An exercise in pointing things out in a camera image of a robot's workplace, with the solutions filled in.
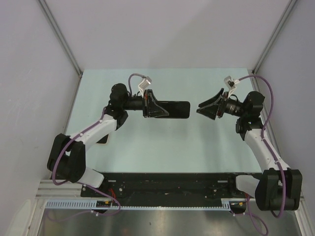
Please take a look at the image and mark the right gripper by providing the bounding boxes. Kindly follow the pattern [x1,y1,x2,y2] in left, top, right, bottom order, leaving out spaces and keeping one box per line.
[197,88,247,120]

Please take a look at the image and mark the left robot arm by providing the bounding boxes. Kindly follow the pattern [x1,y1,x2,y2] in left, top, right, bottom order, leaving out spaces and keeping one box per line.
[47,83,169,197]

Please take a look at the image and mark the white slotted cable duct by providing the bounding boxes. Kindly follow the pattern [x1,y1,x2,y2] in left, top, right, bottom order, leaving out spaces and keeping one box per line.
[45,199,233,211]

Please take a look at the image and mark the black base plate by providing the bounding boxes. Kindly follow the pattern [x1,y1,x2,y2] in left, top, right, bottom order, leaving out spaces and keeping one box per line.
[50,171,256,207]

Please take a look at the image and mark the phone in pink case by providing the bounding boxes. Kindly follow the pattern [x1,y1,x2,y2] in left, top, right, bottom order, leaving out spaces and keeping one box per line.
[97,135,109,145]

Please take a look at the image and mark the purple cable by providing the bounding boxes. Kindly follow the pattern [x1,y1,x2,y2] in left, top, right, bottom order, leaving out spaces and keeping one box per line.
[46,73,146,223]
[233,75,287,234]

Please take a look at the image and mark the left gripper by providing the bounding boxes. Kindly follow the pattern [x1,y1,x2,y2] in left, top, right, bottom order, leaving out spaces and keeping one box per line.
[122,89,168,118]

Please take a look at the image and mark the aluminium corner post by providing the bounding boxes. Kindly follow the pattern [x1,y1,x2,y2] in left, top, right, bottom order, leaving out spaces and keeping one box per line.
[36,0,83,77]
[251,0,300,74]

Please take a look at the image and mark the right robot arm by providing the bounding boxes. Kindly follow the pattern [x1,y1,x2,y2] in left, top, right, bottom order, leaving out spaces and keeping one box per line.
[196,89,303,212]

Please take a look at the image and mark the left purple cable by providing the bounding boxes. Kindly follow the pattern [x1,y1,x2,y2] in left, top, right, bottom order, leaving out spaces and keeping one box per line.
[46,73,146,223]

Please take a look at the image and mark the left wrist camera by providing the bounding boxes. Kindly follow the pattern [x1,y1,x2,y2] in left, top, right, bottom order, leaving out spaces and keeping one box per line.
[138,76,152,96]

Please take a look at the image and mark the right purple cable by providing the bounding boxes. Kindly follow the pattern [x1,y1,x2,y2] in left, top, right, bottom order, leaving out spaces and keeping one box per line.
[233,75,287,234]

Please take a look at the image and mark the phone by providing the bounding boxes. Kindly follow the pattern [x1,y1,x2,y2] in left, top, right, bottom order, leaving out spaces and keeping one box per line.
[97,135,109,145]
[160,101,190,119]

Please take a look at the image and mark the right aluminium corner post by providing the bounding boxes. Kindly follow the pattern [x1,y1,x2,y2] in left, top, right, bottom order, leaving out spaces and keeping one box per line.
[251,0,300,74]

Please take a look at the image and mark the left aluminium corner post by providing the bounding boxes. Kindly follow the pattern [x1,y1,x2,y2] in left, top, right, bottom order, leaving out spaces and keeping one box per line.
[36,0,83,77]

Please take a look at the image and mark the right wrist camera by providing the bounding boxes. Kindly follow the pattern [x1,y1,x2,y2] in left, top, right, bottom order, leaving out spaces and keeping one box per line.
[223,76,240,97]

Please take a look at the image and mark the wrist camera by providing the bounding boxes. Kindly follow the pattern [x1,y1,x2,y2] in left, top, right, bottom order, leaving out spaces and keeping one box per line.
[223,76,240,97]
[138,76,152,96]

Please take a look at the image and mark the right side aluminium rail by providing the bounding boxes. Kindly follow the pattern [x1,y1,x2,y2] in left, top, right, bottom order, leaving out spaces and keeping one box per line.
[245,74,289,179]

